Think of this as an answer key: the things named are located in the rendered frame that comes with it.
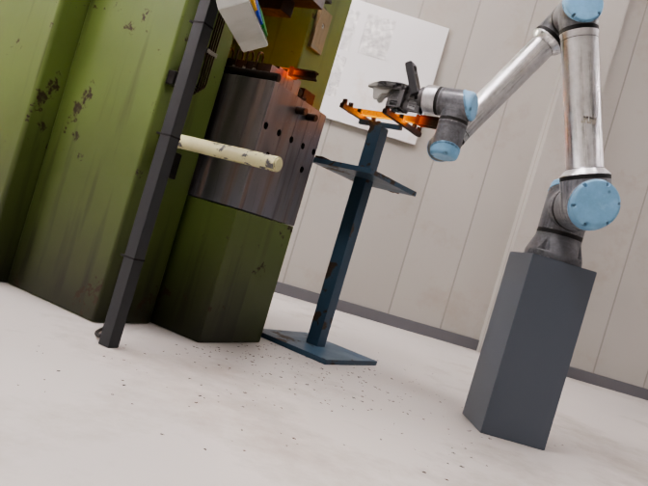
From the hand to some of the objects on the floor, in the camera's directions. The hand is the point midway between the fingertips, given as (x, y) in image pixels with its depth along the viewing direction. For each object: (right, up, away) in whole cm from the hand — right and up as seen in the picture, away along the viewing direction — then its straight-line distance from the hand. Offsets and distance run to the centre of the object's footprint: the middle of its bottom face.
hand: (372, 84), depth 216 cm
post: (-76, -82, -39) cm, 118 cm away
